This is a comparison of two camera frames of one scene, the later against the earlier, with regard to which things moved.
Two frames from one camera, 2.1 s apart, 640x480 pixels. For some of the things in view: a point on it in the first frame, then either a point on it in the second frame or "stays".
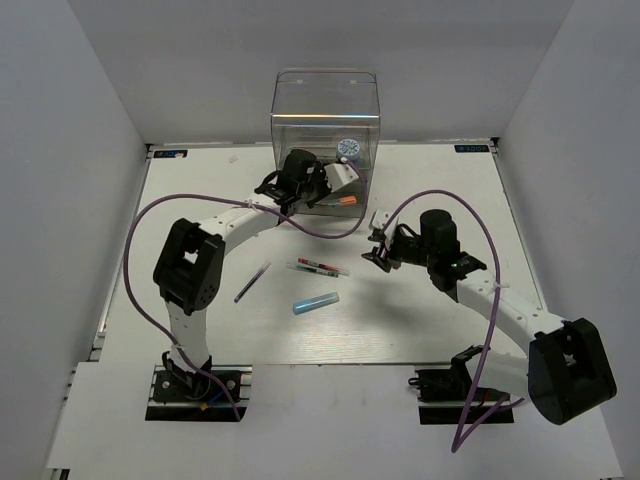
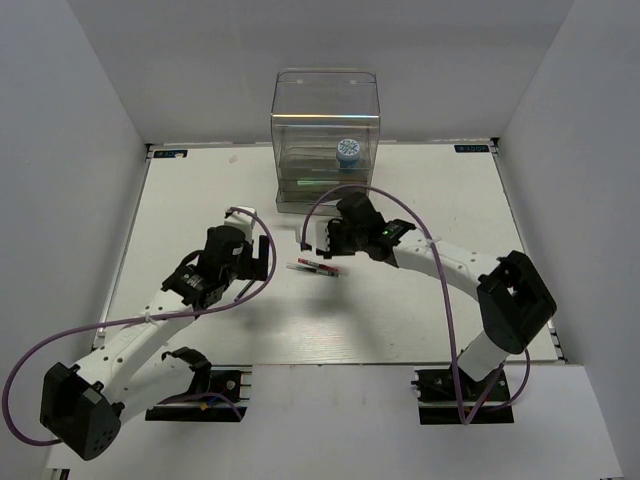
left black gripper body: (316, 189) → (249, 267)
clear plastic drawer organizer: (333, 115) stays
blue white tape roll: (348, 148) stays
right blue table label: (470, 148) stays
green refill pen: (321, 272) stays
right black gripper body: (410, 249) → (343, 241)
